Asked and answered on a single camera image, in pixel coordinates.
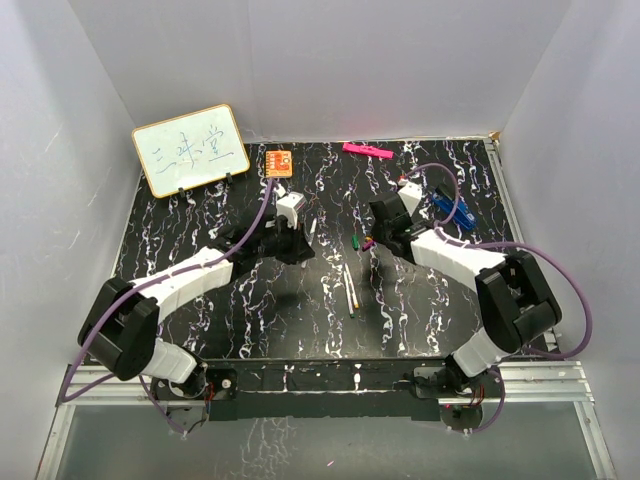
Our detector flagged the white pen with green end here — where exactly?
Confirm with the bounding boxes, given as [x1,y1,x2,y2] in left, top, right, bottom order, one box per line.
[343,270,355,318]

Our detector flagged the aluminium front rail frame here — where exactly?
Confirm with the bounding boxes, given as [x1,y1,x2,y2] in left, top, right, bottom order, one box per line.
[37,362,616,479]

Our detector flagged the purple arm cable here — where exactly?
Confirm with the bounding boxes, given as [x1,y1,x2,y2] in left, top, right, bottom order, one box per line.
[57,179,281,441]
[402,162,594,435]

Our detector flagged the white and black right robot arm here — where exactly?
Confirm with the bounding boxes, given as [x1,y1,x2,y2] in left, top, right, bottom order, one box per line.
[369,192,562,397]

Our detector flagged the white pen with magenta end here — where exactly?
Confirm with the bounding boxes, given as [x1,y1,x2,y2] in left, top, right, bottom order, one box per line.
[308,218,317,246]

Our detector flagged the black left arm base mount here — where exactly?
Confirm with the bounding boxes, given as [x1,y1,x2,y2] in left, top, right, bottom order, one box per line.
[151,366,238,417]

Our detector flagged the orange spiral notebook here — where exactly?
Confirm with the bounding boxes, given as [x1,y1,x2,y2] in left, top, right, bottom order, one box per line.
[265,150,293,178]

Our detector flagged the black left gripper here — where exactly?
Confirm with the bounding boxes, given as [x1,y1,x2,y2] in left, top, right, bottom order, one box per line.
[255,218,314,267]

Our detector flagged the blue stapler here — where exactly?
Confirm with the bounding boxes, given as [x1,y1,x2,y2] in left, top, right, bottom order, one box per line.
[431,184,477,231]

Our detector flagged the white pen with yellow end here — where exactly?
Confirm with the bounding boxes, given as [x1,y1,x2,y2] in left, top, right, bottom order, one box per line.
[344,264,359,309]

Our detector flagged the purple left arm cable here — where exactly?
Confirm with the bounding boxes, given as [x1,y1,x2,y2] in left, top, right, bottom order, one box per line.
[57,179,281,441]

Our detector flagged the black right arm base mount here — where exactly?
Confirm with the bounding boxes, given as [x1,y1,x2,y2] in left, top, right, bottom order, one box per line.
[393,364,506,420]

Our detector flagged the small whiteboard with wooden frame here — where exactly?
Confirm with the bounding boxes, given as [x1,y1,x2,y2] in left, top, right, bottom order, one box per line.
[131,104,250,199]

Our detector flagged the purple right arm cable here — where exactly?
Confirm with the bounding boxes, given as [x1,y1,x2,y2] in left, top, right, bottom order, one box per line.
[402,162,594,435]

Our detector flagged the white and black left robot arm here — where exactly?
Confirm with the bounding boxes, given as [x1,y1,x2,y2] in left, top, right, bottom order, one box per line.
[78,208,315,399]

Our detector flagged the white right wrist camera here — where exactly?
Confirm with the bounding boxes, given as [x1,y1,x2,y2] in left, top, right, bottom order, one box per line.
[398,181,423,216]

